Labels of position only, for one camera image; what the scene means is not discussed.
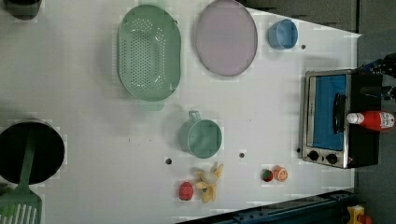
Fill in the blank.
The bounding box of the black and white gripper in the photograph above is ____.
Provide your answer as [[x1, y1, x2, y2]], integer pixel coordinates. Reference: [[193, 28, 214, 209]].
[[359, 53, 396, 101]]

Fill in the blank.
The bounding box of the red ketchup bottle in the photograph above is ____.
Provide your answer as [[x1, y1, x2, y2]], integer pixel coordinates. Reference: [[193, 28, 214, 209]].
[[346, 111, 395, 132]]

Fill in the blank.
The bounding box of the black toaster oven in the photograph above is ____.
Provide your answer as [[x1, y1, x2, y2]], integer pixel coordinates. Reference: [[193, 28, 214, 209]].
[[300, 69, 382, 169]]

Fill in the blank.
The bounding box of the blue cup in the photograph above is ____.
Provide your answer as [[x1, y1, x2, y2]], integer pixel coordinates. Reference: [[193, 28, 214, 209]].
[[268, 19, 298, 49]]

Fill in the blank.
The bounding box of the yellow emergency stop box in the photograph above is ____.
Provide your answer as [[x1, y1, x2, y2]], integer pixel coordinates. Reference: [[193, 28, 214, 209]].
[[347, 204, 373, 224]]

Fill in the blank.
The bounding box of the toy orange half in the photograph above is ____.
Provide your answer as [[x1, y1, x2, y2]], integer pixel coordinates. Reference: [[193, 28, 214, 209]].
[[274, 165, 289, 182]]

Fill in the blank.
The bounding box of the toy tomato half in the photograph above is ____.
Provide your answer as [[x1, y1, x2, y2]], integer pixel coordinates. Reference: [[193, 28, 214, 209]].
[[262, 169, 274, 182]]

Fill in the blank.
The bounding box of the pink round plate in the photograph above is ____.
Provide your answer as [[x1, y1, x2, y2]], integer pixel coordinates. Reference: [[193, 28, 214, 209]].
[[194, 0, 258, 77]]

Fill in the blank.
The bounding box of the peeled toy banana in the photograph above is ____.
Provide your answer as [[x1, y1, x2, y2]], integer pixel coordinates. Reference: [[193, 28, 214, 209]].
[[195, 164, 223, 203]]

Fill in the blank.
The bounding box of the red toy strawberry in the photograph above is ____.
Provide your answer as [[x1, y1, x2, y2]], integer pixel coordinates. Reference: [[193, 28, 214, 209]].
[[178, 182, 193, 201]]

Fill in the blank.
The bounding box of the green oval colander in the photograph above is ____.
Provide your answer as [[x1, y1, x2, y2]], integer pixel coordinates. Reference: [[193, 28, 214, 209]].
[[118, 5, 181, 102]]

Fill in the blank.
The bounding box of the black round pot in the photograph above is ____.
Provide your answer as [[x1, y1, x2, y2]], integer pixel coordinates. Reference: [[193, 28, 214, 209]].
[[0, 120, 65, 185]]

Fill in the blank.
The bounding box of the black cylinder container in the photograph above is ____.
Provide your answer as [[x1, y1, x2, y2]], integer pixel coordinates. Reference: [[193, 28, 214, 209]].
[[3, 0, 43, 20]]

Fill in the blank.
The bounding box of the green slotted spatula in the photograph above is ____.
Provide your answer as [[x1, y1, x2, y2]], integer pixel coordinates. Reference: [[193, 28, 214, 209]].
[[1, 131, 42, 224]]

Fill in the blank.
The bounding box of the blue metal frame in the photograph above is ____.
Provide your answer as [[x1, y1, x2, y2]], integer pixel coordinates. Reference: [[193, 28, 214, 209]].
[[178, 190, 357, 224]]

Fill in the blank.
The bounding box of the green mug with handle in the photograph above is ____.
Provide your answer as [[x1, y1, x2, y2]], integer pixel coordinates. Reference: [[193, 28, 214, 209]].
[[178, 110, 222, 159]]

